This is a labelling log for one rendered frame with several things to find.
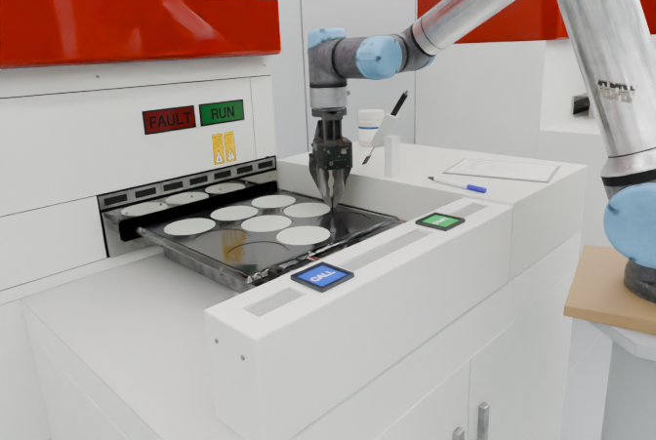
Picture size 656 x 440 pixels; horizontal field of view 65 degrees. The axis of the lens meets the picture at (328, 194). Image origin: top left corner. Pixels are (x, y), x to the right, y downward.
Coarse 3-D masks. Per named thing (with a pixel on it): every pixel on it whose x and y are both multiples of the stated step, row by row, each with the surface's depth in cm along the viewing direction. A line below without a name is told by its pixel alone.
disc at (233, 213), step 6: (222, 210) 113; (228, 210) 113; (234, 210) 113; (240, 210) 112; (246, 210) 112; (252, 210) 112; (216, 216) 109; (222, 216) 109; (228, 216) 109; (234, 216) 109; (240, 216) 108; (246, 216) 108; (252, 216) 108
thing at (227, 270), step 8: (144, 232) 100; (152, 232) 100; (152, 240) 98; (160, 240) 96; (168, 240) 95; (176, 248) 92; (192, 256) 88; (200, 256) 87; (208, 264) 85; (216, 264) 84; (224, 264) 83; (224, 272) 82; (232, 272) 81; (240, 272) 80; (240, 280) 79; (248, 280) 78
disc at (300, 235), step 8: (280, 232) 98; (288, 232) 97; (296, 232) 97; (304, 232) 97; (312, 232) 97; (320, 232) 97; (328, 232) 97; (280, 240) 94; (288, 240) 94; (296, 240) 93; (304, 240) 93; (312, 240) 93; (320, 240) 93
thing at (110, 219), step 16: (256, 176) 125; (272, 176) 129; (176, 192) 112; (192, 192) 114; (208, 192) 116; (224, 192) 119; (112, 208) 103; (128, 208) 104; (144, 208) 106; (160, 208) 109; (112, 224) 102; (112, 240) 102; (128, 240) 105; (144, 240) 107; (112, 256) 103
